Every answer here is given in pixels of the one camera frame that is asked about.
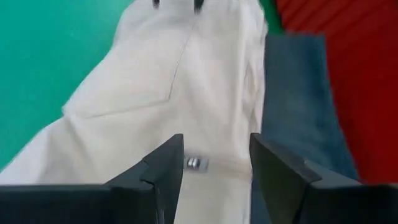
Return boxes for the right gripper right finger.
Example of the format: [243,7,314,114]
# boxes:
[249,133,398,224]

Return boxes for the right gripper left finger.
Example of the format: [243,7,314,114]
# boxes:
[0,133,185,224]

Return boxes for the tan garment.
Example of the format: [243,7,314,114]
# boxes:
[0,0,269,224]

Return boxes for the dark blue denim jeans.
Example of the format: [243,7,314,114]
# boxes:
[249,32,359,224]

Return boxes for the red plastic laundry bin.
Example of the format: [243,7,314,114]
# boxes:
[275,0,398,184]

